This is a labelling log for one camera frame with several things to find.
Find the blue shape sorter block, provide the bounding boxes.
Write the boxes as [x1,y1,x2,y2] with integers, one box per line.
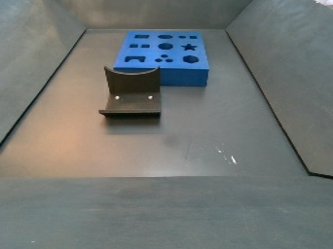
[113,30,209,87]

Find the black curved holder bracket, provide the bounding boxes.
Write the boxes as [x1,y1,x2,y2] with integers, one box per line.
[98,67,161,117]

